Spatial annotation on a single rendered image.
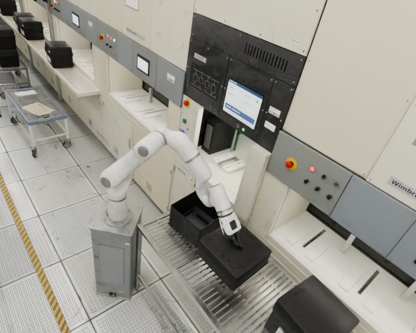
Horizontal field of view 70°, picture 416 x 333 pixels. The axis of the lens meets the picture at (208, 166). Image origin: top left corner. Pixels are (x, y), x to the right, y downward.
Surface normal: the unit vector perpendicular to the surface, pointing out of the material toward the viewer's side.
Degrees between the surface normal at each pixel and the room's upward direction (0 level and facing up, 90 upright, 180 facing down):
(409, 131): 90
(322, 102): 90
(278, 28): 92
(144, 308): 0
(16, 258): 0
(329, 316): 0
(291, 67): 90
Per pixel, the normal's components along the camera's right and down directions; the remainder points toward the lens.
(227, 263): 0.17, -0.80
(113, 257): -0.09, 0.57
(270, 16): -0.76, 0.30
